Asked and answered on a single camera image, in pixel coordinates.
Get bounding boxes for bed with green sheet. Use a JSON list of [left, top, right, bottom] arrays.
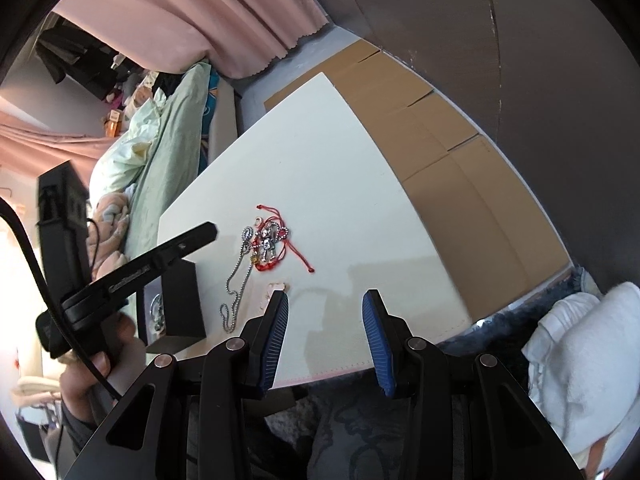
[[90, 60, 237, 281]]

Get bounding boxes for hanging dark clothes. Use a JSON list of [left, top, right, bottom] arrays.
[[35, 25, 121, 101]]

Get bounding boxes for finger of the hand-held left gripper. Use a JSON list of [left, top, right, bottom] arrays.
[[127, 221, 219, 281]]

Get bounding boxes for small pink trinket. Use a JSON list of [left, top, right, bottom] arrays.
[[264, 282, 291, 306]]

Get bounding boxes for black cable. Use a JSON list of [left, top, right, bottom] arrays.
[[0, 195, 122, 402]]

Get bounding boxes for white table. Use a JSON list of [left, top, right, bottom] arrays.
[[145, 72, 473, 388]]

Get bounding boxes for light green duvet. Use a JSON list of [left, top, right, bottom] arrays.
[[90, 62, 211, 202]]

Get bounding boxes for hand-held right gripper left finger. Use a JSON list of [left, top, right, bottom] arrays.
[[65, 290, 291, 480]]

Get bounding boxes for silver ball chain necklace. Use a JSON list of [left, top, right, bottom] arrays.
[[220, 226, 253, 333]]

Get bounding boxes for person's left hand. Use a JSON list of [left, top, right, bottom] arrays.
[[59, 310, 147, 431]]

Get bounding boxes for pink fleece blanket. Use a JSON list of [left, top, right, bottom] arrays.
[[87, 192, 133, 281]]

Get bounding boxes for red string bracelet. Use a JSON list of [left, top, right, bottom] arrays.
[[252, 204, 316, 274]]

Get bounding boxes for brown wardrobe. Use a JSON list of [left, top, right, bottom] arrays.
[[287, 0, 640, 291]]

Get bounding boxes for black jewelry box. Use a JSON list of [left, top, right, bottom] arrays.
[[135, 259, 207, 347]]

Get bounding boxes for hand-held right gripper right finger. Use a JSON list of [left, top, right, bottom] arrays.
[[361, 289, 586, 480]]

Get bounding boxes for pile of toys and clothes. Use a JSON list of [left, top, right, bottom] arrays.
[[102, 67, 173, 138]]

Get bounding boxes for flattened cardboard sheets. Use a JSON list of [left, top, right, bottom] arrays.
[[264, 40, 573, 322]]

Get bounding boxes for pink curtain with scalloped hem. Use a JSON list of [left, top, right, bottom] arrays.
[[52, 0, 331, 79]]

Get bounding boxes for silver charm bracelet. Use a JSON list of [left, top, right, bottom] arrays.
[[252, 225, 291, 252]]

